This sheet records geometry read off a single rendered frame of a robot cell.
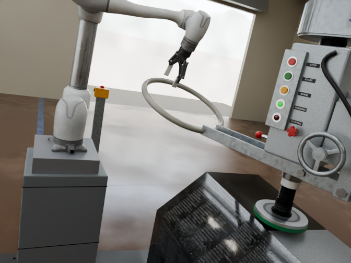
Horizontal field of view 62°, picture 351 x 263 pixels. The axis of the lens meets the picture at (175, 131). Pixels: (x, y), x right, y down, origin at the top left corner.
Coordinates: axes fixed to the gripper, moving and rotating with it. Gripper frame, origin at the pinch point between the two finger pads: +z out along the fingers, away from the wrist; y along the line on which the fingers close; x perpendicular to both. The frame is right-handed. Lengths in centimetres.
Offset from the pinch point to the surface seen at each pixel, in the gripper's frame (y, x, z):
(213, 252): 93, -1, 30
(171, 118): 41.0, -15.9, 1.3
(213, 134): 52, 2, -1
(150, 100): 29.0, -23.3, 1.3
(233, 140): 62, 4, -7
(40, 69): -520, 11, 284
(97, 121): -75, 0, 90
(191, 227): 74, 1, 39
